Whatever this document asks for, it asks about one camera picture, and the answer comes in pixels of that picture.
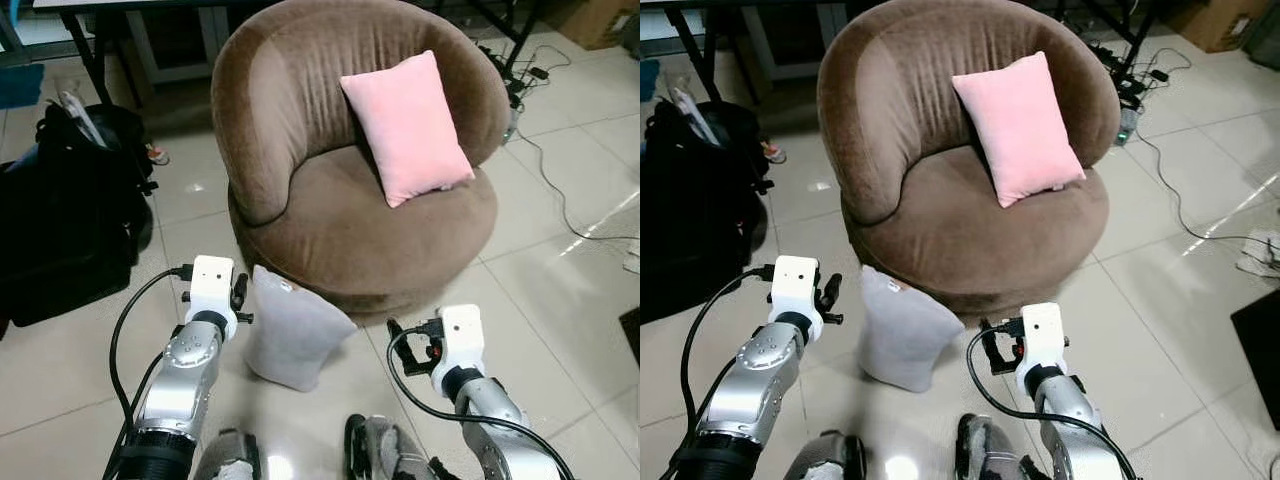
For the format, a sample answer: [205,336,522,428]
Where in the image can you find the white cabinet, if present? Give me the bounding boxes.
[738,5,836,83]
[125,5,229,86]

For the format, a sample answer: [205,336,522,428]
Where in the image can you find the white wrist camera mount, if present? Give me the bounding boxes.
[1015,303,1067,376]
[768,256,823,341]
[186,256,241,341]
[438,304,485,376]

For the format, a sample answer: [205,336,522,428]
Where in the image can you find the grey table with black legs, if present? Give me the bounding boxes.
[30,0,549,109]
[640,0,1166,103]

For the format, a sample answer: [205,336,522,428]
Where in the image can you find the right robot leg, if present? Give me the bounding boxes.
[955,413,1041,480]
[345,413,441,480]

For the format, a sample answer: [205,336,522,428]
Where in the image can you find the pink pillow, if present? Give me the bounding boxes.
[340,50,476,209]
[952,52,1088,209]

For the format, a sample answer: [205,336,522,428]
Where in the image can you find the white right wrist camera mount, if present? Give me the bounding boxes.
[438,304,485,376]
[1015,303,1067,376]

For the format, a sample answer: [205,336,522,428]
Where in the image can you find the cardboard box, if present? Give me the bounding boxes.
[545,0,639,51]
[1165,0,1256,53]

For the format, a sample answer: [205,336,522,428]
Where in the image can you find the left robot leg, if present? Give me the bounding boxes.
[790,430,866,480]
[195,428,263,480]

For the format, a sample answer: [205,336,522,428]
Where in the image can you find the black backpack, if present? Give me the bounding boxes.
[0,100,159,331]
[640,98,776,326]

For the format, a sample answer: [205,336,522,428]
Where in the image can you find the brown round velvet sofa chair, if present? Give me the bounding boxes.
[210,0,511,316]
[817,0,1123,319]

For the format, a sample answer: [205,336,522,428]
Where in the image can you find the thin dark floor cable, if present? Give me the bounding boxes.
[1135,130,1280,246]
[515,128,641,243]

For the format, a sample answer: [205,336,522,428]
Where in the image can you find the white papers in backpack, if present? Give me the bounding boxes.
[672,88,721,146]
[60,90,106,149]

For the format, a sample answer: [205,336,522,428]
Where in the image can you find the grey pillow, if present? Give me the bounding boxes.
[243,265,358,393]
[858,265,967,393]

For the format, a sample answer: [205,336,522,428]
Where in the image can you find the robot leg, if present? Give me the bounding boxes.
[195,428,263,480]
[955,413,1041,480]
[790,430,866,480]
[345,413,441,480]

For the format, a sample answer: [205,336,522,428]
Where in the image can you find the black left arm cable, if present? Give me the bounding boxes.
[680,265,776,480]
[108,264,193,480]

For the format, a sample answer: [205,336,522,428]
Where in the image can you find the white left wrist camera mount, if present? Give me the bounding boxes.
[768,256,823,341]
[186,256,241,341]

